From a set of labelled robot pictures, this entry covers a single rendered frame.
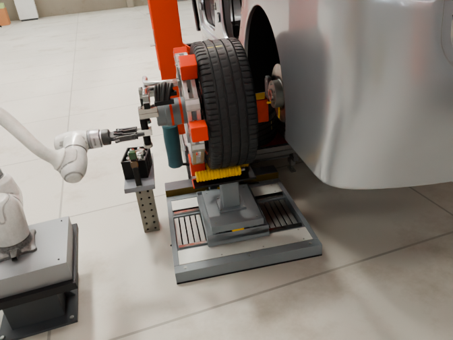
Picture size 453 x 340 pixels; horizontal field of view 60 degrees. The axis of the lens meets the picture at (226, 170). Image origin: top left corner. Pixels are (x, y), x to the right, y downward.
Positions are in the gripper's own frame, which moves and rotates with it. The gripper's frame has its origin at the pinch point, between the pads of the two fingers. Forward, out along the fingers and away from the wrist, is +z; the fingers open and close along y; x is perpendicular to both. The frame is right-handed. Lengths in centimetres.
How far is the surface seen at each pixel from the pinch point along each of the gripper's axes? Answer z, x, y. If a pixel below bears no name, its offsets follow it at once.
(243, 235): 43, -70, 3
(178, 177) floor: 13, -83, -104
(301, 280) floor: 67, -83, 33
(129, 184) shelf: -15.2, -38.0, -20.4
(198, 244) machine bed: 18, -75, -3
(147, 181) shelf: -4.9, -38.0, -20.9
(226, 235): 34, -68, 3
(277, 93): 71, 5, -15
